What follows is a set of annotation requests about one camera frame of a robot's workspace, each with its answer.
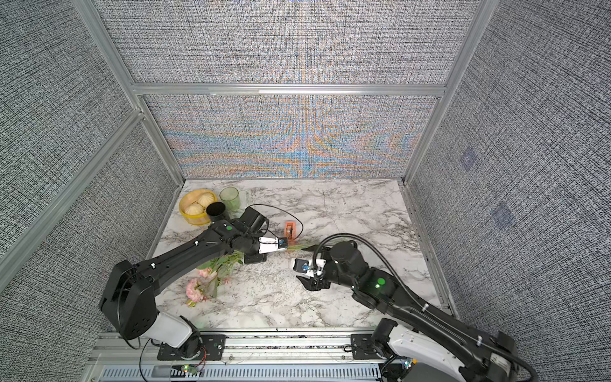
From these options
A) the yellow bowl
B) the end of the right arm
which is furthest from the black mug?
the end of the right arm

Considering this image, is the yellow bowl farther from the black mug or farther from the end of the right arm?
the end of the right arm

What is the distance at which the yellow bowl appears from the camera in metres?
1.02
